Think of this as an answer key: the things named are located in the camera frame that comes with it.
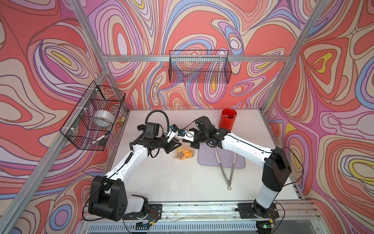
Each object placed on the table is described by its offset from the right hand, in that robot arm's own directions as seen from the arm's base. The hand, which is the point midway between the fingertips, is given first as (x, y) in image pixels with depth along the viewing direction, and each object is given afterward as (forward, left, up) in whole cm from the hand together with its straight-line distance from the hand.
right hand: (185, 141), depth 82 cm
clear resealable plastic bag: (0, +2, -12) cm, 12 cm away
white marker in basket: (-2, +43, +10) cm, 44 cm away
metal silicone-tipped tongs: (-18, -24, -16) cm, 34 cm away
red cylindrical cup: (+20, -29, -5) cm, 36 cm away
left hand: (-1, +3, 0) cm, 3 cm away
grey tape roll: (+6, +41, +16) cm, 45 cm away
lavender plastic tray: (-2, -14, -17) cm, 22 cm away
